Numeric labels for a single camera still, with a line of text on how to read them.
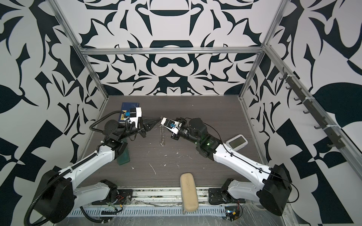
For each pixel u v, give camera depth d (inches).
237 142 35.8
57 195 15.6
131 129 24.2
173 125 21.6
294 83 25.5
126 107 44.2
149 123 25.1
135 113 22.2
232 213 28.0
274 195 15.0
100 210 28.0
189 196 28.5
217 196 29.3
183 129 23.4
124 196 29.3
